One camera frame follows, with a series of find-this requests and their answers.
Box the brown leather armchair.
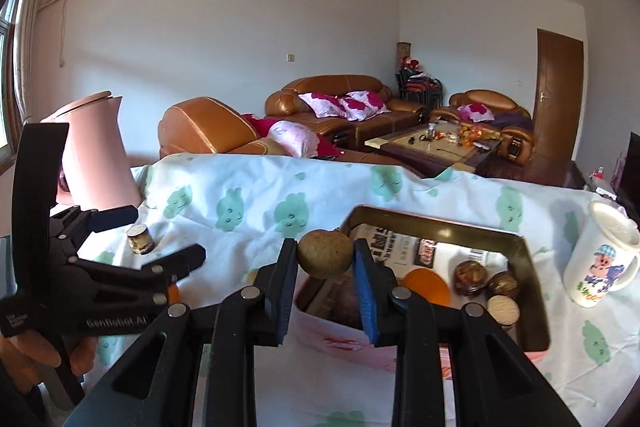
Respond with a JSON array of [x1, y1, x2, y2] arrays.
[[429, 90, 535, 166], [158, 97, 296, 160]]

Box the pink floral pillow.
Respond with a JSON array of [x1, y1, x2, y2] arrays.
[[345, 91, 391, 122], [297, 93, 348, 118], [457, 103, 493, 122]]

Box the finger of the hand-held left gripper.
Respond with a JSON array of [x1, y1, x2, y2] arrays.
[[50, 205, 139, 260], [70, 244, 207, 305]]

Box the wooden coffee table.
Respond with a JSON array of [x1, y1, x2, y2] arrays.
[[364, 122, 503, 178]]

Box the magenta cloth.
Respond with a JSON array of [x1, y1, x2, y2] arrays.
[[242, 113, 346, 158]]

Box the white cartoon mug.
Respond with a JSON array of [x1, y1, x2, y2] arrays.
[[564, 200, 640, 309]]

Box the small brown roll cake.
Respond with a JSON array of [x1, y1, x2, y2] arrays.
[[126, 224, 155, 255], [486, 295, 521, 325]]

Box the cloud print tablecloth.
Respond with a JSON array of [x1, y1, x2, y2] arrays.
[[75, 152, 640, 427]]

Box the pink electric kettle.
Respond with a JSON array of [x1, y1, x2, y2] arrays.
[[41, 90, 142, 210]]

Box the pink tin box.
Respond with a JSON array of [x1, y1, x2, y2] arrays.
[[292, 205, 551, 373]]

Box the light pink pillow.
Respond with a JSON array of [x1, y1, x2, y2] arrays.
[[266, 120, 321, 158]]

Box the purple blanket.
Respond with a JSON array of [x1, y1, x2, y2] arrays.
[[492, 109, 533, 132]]

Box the brown longan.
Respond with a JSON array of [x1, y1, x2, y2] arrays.
[[296, 229, 354, 280]]

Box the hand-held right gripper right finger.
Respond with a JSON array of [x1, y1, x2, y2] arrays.
[[352, 238, 596, 427]]

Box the stacked dark chairs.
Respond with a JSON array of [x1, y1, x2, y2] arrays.
[[396, 69, 443, 108]]

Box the person's left hand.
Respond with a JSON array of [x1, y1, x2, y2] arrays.
[[0, 332, 98, 395]]

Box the dark brown round pastry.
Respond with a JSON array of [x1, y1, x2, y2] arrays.
[[453, 260, 490, 297], [487, 272, 521, 300]]

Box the window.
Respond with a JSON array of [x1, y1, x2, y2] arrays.
[[0, 0, 26, 168]]

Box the brown leather sofa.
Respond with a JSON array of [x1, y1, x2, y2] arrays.
[[264, 75, 431, 148]]

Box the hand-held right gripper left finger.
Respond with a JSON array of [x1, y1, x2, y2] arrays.
[[62, 238, 299, 427]]

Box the brown wooden door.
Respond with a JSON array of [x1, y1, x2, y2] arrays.
[[531, 28, 585, 162]]

